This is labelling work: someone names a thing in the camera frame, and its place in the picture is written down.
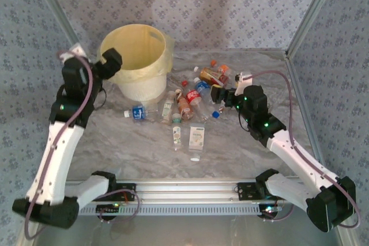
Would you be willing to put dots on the water bottle blue label white cap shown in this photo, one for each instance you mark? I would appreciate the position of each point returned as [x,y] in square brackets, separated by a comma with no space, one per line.
[202,88]

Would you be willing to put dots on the Pepsi bottle blue label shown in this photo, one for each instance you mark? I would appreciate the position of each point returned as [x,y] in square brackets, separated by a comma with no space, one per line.
[216,114]

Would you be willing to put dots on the amber square bottle red label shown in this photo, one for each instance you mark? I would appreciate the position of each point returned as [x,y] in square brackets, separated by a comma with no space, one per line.
[210,75]

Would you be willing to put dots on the Coca-Cola bottle red cap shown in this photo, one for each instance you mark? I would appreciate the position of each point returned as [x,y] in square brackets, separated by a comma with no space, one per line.
[192,96]

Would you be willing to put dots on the orange label plastic bottle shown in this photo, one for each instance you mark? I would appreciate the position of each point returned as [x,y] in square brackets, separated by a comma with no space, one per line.
[224,69]

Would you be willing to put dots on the brown label tea bottle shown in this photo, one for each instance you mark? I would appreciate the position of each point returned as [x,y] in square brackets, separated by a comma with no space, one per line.
[185,108]

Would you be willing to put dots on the bottle beige label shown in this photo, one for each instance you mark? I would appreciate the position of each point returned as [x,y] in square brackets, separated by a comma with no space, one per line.
[197,138]

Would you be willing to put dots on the clear bottle white green label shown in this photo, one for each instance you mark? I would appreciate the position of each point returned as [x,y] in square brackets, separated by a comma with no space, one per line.
[167,108]

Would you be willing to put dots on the small green label bottle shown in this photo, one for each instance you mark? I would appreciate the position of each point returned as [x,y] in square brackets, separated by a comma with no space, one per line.
[176,135]

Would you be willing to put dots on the small bottle blue label white cap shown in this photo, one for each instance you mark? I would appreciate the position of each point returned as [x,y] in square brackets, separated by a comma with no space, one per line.
[138,112]

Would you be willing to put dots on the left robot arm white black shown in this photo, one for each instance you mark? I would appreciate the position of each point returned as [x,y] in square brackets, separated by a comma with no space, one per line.
[57,159]

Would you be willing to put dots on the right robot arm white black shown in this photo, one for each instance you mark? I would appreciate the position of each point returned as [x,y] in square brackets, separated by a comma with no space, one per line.
[299,153]

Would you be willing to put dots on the cream plastic waste bin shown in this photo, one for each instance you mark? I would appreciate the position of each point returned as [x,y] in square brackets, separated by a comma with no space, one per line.
[144,87]

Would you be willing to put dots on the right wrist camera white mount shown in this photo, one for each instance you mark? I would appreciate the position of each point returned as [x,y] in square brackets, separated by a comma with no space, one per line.
[243,84]

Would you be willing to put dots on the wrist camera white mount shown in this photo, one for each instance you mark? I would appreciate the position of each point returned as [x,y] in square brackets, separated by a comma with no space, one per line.
[243,84]
[77,49]

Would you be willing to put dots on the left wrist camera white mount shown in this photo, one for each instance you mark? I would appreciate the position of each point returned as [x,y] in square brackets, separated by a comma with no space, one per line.
[77,49]

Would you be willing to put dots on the aluminium frame side rail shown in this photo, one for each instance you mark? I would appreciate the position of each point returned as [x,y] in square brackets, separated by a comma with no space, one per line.
[304,100]

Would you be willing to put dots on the aluminium frame post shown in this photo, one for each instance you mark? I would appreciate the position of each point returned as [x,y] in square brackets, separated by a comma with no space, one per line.
[57,8]
[312,8]

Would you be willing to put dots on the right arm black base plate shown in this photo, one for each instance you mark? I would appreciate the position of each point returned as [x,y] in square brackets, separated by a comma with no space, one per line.
[248,191]

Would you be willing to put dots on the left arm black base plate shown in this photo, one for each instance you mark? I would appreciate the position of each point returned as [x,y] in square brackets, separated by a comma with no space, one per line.
[121,188]

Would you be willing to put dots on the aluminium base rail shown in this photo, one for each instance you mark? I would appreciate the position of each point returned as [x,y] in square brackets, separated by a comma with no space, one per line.
[187,191]

